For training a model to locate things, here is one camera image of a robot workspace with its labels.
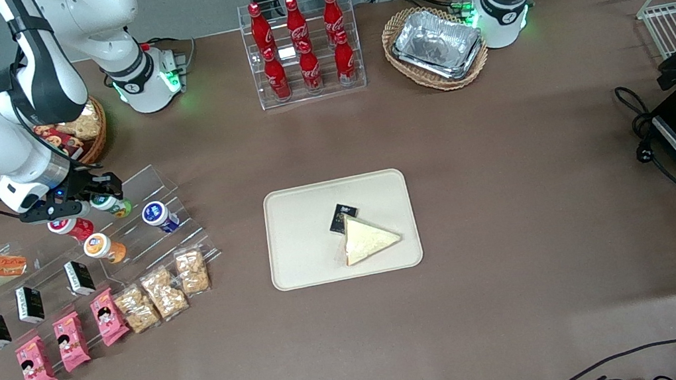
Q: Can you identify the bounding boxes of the wicker basket with snacks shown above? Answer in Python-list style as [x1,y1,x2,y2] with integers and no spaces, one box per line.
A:
[30,94,114,174]

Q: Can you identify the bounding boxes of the wicker basket with foil containers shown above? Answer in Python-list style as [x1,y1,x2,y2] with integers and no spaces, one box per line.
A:
[377,0,494,100]

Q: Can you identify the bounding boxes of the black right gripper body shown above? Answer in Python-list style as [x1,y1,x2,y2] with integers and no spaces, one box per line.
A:
[14,166,115,227]

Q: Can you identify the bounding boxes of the clear nut snack bag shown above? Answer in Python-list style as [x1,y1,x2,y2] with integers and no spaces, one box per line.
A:
[137,261,192,325]
[111,281,164,338]
[172,245,214,299]

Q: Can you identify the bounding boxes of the green gum bottle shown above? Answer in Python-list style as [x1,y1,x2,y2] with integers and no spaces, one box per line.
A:
[89,188,136,223]

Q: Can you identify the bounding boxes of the red cola bottle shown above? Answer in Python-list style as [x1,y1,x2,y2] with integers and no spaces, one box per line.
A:
[261,45,294,103]
[320,0,348,39]
[247,0,277,56]
[295,38,325,95]
[282,0,312,48]
[331,29,361,87]

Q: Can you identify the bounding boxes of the black power cable with plug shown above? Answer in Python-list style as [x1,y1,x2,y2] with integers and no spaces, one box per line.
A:
[614,77,676,208]

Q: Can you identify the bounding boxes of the clear acrylic stepped shelf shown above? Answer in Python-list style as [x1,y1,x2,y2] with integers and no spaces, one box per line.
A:
[0,155,231,349]

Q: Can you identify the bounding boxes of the pink snack packet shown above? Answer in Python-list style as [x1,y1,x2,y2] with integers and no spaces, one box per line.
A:
[50,308,95,375]
[13,333,60,380]
[87,285,133,349]

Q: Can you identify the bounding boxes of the clear acrylic bottle rack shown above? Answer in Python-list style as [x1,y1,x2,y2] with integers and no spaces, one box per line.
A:
[235,0,370,113]

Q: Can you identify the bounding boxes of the stacked aluminium foil containers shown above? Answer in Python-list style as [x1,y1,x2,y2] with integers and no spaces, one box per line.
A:
[386,1,490,90]

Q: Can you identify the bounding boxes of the blue gum bottle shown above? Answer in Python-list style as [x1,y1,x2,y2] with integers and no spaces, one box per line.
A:
[140,197,183,238]

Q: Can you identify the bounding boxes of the red gum bottle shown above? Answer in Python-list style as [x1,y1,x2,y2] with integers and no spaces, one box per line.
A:
[46,213,97,248]

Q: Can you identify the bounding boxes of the cream plastic tray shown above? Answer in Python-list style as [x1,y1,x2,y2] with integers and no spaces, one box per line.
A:
[257,165,427,294]

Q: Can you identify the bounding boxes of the orange gum bottle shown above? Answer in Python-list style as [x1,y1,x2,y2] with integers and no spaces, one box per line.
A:
[81,228,130,269]

